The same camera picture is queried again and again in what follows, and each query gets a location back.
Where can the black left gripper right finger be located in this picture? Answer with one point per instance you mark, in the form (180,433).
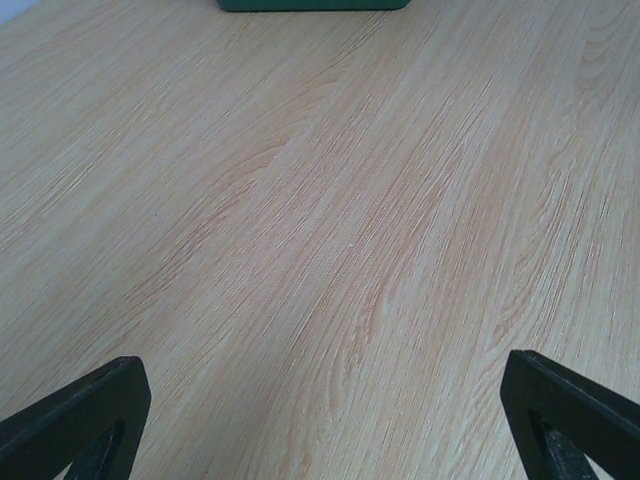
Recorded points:
(562,421)

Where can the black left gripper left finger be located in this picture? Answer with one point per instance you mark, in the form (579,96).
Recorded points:
(89,429)

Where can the green compartment tray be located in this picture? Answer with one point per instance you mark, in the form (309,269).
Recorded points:
(255,6)

